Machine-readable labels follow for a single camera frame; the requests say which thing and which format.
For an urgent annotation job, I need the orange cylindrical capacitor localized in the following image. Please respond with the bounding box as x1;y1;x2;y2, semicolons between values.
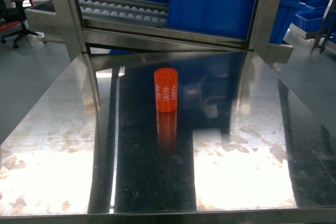
154;68;178;113

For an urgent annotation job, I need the large blue plastic bin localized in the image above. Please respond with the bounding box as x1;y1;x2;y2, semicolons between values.
167;0;255;39

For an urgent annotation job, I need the stainless steel roller rack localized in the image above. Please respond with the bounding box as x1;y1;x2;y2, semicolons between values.
26;0;293;64

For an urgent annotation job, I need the blue bins right rack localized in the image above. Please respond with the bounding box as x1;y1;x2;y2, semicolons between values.
270;0;329;44

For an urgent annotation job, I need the black office chair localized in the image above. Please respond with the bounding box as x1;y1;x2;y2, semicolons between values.
1;0;39;49

